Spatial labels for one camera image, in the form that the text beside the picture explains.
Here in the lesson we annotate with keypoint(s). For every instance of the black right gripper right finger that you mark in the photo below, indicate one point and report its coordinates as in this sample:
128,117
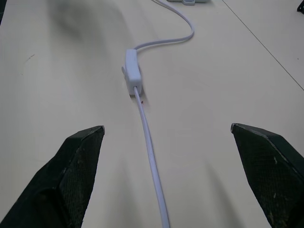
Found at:
268,175

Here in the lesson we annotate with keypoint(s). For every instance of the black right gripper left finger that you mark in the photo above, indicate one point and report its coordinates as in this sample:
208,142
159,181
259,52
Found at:
61,180

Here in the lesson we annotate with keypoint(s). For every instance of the black object at table edge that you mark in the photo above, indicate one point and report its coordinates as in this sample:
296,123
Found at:
301,7

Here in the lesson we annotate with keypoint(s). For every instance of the white plastic cable adapter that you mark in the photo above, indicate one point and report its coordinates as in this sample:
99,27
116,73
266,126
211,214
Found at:
132,71

